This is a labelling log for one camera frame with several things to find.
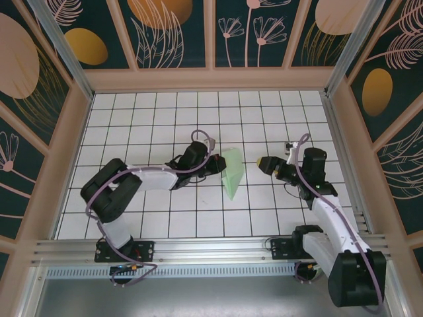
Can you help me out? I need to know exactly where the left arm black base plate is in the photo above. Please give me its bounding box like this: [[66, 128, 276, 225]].
[[95, 240, 155, 264]]

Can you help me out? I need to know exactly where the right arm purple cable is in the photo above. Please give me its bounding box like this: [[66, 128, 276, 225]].
[[293, 133, 386, 314]]

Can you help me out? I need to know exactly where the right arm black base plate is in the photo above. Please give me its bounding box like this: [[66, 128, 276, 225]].
[[270, 237, 330, 261]]

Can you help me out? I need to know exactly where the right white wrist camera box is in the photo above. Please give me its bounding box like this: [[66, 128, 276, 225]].
[[284, 141, 301, 165]]

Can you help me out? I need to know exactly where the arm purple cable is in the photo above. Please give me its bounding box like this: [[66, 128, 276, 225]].
[[293, 133, 386, 314], [85, 129, 212, 287]]

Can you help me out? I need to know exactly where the light green paper sheet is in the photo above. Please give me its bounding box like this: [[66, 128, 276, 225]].
[[220, 147, 246, 201]]

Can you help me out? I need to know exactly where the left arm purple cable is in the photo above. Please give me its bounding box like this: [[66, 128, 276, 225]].
[[85, 129, 212, 287]]

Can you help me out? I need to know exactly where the grey metal sheet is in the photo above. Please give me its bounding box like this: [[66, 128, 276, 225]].
[[32, 276, 396, 317]]

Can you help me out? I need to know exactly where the aluminium frame post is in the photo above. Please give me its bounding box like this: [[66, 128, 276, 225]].
[[325, 0, 387, 98], [27, 0, 96, 101]]

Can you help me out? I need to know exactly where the long aluminium mounting rail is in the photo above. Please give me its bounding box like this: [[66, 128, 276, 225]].
[[31, 233, 393, 265]]

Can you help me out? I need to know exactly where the aluminium side rail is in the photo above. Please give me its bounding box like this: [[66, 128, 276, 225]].
[[322, 92, 373, 234]]

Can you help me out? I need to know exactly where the slotted grey cable duct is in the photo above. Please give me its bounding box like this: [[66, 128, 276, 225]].
[[46, 264, 331, 279]]

